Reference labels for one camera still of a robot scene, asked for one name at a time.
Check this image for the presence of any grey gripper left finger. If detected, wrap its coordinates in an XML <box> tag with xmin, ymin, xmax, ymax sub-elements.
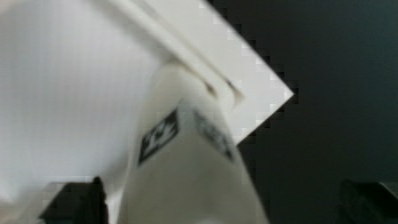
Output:
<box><xmin>40</xmin><ymin>177</ymin><xmax>109</xmax><ymax>224</ymax></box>

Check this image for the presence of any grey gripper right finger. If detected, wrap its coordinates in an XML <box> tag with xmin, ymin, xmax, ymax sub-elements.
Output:
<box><xmin>336</xmin><ymin>180</ymin><xmax>398</xmax><ymax>224</ymax></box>

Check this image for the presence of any white desk tabletop tray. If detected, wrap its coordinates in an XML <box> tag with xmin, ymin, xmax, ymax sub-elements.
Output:
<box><xmin>0</xmin><ymin>0</ymin><xmax>294</xmax><ymax>224</ymax></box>

